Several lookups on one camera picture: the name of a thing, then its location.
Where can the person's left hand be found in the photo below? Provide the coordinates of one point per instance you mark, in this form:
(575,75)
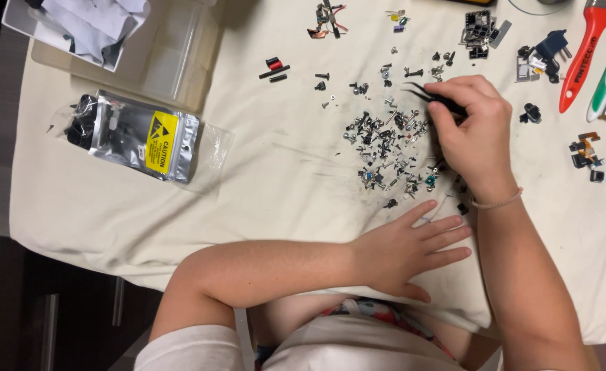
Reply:
(390,257)

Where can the person's right hand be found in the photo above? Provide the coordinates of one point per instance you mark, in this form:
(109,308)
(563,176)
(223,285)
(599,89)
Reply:
(480,139)

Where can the black tweezers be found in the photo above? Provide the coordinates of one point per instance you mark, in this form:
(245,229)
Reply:
(420,92)

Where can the person's colourful shorts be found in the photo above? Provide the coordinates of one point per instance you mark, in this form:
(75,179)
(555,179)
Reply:
(380,309)

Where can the small black plastic part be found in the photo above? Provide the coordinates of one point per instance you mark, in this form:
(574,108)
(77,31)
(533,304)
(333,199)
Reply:
(531,113)

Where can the pile of small screws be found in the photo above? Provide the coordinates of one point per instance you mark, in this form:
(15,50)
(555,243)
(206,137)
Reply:
(385,139)

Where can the person's white shirt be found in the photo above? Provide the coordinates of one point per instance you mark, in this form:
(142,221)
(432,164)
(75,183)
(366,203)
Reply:
(344,345)

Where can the dark plug part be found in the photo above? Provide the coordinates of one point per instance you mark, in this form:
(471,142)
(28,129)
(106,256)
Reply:
(550,49)

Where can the cream table cloth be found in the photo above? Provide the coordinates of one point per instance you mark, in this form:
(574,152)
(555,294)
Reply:
(261,196)

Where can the small yellow and purple components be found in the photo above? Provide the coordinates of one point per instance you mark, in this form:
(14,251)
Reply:
(398,20)

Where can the black bolt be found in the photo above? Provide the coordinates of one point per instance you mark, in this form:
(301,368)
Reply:
(322,76)

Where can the empty clear plastic bag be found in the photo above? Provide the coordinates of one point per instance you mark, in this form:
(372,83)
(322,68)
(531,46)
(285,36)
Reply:
(212,154)

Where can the short black rod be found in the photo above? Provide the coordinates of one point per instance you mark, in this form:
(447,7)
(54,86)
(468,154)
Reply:
(278,78)

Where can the long black rod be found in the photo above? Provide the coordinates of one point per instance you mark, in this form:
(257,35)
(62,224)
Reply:
(274,71)

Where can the red and black cylinder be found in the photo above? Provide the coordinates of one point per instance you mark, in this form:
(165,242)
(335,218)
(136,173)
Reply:
(274,63)

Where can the silver bag with yellow label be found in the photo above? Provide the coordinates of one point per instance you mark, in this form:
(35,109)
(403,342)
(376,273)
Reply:
(138,136)

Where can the clear plastic organizer box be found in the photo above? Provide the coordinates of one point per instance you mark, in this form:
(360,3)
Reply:
(179,56)

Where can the clear bag with black parts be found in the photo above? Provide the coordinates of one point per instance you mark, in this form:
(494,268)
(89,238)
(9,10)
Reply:
(79,123)

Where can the dark cabinet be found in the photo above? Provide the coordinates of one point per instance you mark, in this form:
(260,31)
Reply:
(24,309)

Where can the white tray with cloths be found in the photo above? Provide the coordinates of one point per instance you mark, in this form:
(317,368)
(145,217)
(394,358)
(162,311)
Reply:
(81,31)

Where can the grey metal bracket pieces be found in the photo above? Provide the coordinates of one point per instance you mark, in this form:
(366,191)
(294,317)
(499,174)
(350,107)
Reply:
(523,69)

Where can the orange flex camera module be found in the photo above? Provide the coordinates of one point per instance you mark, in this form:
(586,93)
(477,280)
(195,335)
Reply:
(586,154)

